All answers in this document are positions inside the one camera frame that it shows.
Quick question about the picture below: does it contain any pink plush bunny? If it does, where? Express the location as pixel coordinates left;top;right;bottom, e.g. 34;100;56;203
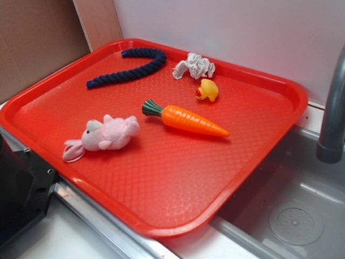
63;114;140;162

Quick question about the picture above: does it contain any yellow rubber duck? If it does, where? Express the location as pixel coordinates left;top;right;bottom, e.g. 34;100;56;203
195;79;219;102

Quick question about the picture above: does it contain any crumpled white paper towel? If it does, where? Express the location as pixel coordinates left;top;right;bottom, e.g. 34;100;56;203
172;52;216;80

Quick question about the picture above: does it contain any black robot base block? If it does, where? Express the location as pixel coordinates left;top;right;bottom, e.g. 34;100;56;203
1;137;57;250

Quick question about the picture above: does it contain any orange plastic toy carrot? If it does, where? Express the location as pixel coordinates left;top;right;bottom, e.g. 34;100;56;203
142;99;230;137

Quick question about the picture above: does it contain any red plastic tray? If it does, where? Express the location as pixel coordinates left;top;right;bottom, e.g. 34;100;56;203
1;39;308;238

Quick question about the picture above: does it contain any grey sink basin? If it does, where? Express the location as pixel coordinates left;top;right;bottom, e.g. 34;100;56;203
172;126;345;259

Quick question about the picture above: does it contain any grey faucet spout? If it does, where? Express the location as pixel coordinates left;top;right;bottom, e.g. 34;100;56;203
316;49;344;163

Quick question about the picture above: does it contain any brown cardboard panel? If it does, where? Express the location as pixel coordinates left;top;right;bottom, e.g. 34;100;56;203
1;1;122;103

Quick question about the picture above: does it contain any dark blue rope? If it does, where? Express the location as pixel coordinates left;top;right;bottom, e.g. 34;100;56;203
86;47;167;89

